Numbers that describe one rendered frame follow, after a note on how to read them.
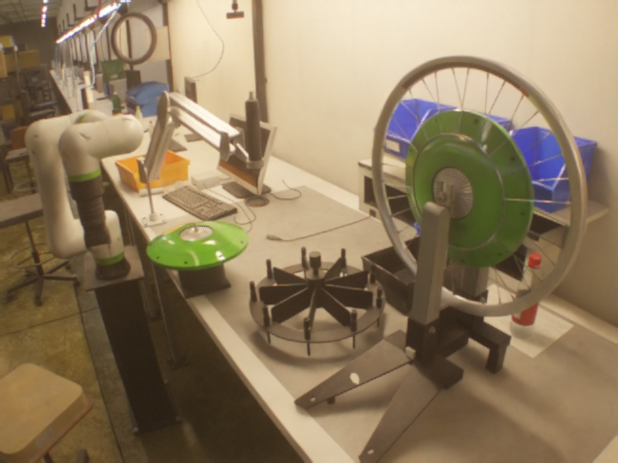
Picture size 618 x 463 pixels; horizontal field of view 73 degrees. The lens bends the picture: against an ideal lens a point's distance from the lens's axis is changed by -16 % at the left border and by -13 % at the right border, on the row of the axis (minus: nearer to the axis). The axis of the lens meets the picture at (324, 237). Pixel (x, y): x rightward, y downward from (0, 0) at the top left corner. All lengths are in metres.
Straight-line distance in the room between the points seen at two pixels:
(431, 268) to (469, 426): 0.35
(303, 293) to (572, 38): 1.01
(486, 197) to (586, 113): 0.61
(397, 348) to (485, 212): 0.37
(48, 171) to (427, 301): 1.28
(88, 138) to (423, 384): 0.98
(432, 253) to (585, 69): 0.74
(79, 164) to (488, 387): 1.13
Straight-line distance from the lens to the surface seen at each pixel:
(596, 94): 1.40
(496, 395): 1.13
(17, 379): 1.89
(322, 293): 1.25
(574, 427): 1.11
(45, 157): 1.71
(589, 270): 1.51
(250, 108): 1.29
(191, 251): 1.37
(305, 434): 1.01
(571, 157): 0.80
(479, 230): 0.91
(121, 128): 1.30
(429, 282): 0.95
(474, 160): 0.89
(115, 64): 7.05
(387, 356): 1.07
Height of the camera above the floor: 1.67
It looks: 25 degrees down
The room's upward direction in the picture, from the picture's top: 2 degrees counter-clockwise
